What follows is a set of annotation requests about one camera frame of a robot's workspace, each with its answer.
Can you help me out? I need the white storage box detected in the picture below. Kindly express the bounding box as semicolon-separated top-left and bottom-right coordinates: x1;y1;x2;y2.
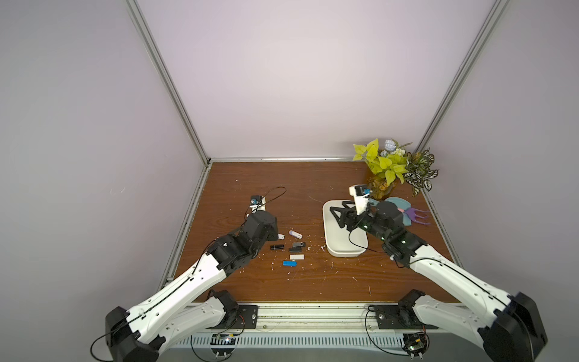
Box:
323;200;368;258

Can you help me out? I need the left connector board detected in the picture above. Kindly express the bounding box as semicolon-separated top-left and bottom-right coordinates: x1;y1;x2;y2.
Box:
210;333;238;360

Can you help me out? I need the white silver usb drive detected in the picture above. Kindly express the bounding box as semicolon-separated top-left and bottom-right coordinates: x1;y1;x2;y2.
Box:
289;230;303;239

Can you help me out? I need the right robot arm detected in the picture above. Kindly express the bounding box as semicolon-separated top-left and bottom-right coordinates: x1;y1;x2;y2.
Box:
323;198;548;361

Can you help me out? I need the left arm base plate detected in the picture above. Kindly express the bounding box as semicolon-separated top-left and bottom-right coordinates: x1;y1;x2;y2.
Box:
213;305;259;330

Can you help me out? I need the connector board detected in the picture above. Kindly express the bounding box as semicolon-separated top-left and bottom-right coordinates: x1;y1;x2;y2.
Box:
402;332;430;359
210;333;238;360

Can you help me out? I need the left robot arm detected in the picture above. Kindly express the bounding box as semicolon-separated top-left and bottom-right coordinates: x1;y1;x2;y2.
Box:
103;210;278;361

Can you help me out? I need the teal dustpan plate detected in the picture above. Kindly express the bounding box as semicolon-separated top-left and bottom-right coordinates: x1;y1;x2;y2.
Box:
385;197;412;226

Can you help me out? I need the potted green plant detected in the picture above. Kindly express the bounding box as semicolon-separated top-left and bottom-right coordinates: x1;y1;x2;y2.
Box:
353;139;440;201

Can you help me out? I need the purple toy fork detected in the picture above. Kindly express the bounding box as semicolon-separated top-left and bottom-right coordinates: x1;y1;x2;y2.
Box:
404;208;431;226

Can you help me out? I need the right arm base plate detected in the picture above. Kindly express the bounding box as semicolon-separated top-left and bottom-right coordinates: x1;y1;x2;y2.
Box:
370;305;422;330

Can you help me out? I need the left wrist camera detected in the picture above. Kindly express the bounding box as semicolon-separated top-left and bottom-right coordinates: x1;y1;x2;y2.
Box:
249;195;266;214

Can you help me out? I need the black swivel usb drive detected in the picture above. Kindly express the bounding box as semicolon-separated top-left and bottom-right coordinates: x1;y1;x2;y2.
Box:
288;242;306;253

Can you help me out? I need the right connector board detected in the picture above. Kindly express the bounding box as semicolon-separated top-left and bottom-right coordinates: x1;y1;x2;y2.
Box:
402;332;430;359

